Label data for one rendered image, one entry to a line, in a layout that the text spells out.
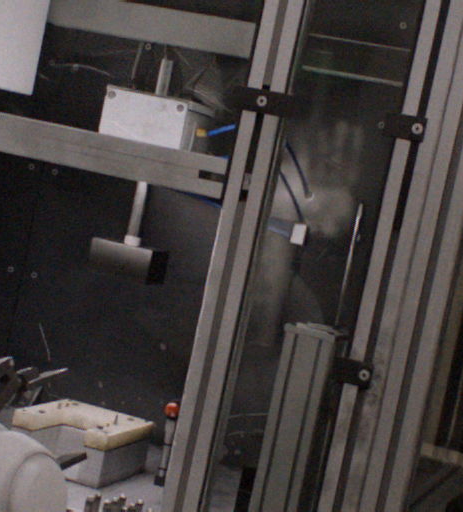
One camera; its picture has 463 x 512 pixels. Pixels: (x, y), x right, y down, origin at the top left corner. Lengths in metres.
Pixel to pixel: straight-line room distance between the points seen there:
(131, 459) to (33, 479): 0.79
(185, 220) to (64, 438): 0.39
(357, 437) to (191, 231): 0.60
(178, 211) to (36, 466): 1.03
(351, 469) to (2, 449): 0.57
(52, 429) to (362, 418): 0.48
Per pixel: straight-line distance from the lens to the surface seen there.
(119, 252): 1.71
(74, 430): 1.75
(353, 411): 1.44
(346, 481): 1.45
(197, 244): 1.94
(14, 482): 0.95
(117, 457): 1.69
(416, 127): 1.41
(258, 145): 1.47
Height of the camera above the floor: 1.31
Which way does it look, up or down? 3 degrees down
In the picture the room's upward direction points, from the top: 12 degrees clockwise
